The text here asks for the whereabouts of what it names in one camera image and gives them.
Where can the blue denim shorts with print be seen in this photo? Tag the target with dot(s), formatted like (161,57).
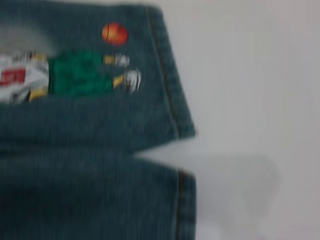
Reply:
(87,150)

